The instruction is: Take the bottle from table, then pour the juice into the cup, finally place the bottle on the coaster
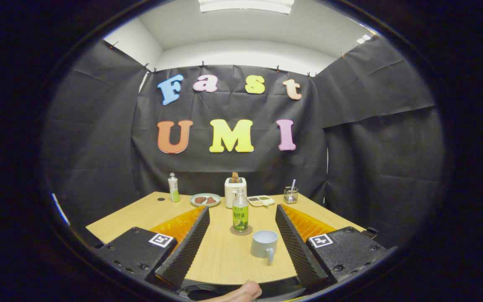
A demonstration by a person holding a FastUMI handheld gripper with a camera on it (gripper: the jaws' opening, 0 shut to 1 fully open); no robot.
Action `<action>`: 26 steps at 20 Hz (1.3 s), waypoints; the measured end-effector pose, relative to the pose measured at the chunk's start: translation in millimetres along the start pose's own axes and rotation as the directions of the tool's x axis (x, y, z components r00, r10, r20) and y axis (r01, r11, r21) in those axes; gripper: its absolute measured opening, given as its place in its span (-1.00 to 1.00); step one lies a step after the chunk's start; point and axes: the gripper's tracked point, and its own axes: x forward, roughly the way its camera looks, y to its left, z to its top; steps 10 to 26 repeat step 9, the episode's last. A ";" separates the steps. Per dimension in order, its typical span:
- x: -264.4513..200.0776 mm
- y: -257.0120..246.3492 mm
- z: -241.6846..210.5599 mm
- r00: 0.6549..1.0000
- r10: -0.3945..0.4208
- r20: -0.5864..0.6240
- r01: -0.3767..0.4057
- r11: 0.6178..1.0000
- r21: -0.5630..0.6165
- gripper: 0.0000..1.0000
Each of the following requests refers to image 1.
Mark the cream toaster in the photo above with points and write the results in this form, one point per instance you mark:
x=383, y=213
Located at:
x=229, y=195

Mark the long ceiling light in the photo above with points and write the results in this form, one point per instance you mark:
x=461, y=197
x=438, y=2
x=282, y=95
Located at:
x=245, y=5

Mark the white divided dish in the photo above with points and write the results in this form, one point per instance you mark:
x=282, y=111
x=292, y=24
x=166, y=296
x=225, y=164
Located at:
x=261, y=201

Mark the slim white green bottle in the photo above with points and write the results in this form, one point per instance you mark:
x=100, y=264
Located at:
x=173, y=188

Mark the round brown coaster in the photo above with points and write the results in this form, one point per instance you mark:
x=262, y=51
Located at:
x=233, y=231

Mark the wooden table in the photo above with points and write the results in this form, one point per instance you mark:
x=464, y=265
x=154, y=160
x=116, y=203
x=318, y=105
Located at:
x=224, y=260

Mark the small ceiling light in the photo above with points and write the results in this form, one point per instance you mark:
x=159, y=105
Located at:
x=364, y=38

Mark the brown toast slice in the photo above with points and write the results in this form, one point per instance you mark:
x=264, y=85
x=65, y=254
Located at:
x=235, y=176

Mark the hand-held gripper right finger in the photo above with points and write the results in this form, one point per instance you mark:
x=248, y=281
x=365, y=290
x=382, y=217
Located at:
x=298, y=247

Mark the pale blue cup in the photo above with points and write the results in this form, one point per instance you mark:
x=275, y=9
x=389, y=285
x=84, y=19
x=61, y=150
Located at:
x=262, y=247

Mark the brown food piece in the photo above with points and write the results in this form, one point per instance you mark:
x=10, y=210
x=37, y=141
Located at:
x=200, y=200
x=211, y=200

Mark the pale green plate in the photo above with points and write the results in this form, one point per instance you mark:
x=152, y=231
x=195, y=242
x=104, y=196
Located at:
x=217, y=200

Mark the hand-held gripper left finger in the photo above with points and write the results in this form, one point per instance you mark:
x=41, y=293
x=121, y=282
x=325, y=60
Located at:
x=187, y=247

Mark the green label juice bottle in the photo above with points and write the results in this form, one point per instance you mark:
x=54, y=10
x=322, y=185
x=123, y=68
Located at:
x=240, y=218

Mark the black table clamp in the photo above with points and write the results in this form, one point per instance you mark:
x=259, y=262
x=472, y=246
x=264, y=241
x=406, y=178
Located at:
x=370, y=232

